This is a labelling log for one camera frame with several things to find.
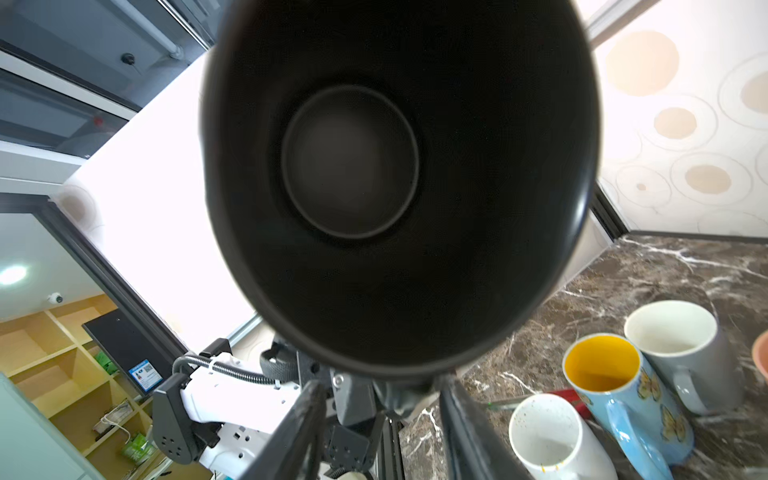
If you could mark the cream speckled mug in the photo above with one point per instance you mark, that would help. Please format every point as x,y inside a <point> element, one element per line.
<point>552,441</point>

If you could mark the blue butterfly mug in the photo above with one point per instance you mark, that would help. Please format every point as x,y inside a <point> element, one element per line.
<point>631,403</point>

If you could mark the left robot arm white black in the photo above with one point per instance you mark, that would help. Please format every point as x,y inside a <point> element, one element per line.
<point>219,411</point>

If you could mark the cream and pink mug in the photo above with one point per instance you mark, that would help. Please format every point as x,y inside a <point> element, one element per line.
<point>759,353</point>

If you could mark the grey mug white interior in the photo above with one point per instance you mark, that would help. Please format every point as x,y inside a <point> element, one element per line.
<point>688,348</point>

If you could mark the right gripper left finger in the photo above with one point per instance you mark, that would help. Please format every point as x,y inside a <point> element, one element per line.
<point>294,449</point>

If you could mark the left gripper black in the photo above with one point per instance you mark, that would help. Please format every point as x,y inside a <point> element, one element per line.
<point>371,382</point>

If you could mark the black mug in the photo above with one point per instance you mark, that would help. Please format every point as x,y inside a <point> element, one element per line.
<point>397,185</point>

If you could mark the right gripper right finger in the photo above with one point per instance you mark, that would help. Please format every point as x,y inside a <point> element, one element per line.
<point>472,448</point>

